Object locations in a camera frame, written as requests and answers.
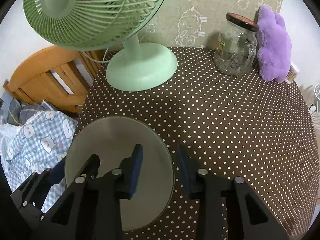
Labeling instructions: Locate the floral bowl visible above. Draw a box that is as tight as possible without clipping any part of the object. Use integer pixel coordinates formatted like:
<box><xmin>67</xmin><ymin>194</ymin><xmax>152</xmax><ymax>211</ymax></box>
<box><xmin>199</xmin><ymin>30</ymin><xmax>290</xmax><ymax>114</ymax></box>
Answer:
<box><xmin>65</xmin><ymin>116</ymin><xmax>174</xmax><ymax>231</ymax></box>

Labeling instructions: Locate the blue checked blanket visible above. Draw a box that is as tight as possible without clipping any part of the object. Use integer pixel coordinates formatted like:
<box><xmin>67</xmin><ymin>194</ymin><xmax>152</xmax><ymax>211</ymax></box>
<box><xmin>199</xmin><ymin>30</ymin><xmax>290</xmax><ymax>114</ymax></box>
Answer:
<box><xmin>0</xmin><ymin>97</ymin><xmax>79</xmax><ymax>213</ymax></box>

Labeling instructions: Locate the brown polka dot tablecloth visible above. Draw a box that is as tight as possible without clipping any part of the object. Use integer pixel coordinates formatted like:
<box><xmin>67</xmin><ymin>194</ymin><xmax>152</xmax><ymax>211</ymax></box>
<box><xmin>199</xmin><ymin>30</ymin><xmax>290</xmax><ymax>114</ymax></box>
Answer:
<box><xmin>76</xmin><ymin>47</ymin><xmax>319</xmax><ymax>238</ymax></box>

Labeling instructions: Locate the wooden chair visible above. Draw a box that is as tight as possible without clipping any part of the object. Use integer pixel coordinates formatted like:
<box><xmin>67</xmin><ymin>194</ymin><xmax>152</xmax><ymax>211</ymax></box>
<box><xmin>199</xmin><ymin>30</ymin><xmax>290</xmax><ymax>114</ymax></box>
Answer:
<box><xmin>3</xmin><ymin>46</ymin><xmax>103</xmax><ymax>114</ymax></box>

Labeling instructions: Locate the white standing fan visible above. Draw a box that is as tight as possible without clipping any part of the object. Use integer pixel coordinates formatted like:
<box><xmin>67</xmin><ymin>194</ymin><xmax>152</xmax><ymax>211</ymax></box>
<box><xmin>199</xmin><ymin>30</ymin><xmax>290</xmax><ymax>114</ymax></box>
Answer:
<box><xmin>303</xmin><ymin>83</ymin><xmax>319</xmax><ymax>113</ymax></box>

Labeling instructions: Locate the green desk fan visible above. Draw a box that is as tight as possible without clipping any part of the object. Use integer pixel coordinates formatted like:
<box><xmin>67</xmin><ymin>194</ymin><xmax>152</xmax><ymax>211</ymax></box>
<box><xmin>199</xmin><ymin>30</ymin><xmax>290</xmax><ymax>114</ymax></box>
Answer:
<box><xmin>23</xmin><ymin>0</ymin><xmax>178</xmax><ymax>92</ymax></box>

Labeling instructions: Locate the purple plush toy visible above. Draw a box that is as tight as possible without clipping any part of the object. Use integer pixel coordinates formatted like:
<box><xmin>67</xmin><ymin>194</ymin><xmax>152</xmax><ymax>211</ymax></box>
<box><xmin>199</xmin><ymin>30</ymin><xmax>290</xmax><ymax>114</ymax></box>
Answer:
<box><xmin>257</xmin><ymin>5</ymin><xmax>292</xmax><ymax>83</ymax></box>

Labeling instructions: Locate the glass jar black lid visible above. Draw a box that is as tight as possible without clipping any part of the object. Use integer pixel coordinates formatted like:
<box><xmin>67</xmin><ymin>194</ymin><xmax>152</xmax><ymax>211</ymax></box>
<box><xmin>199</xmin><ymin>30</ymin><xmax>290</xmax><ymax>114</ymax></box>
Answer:
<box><xmin>214</xmin><ymin>12</ymin><xmax>259</xmax><ymax>76</ymax></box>

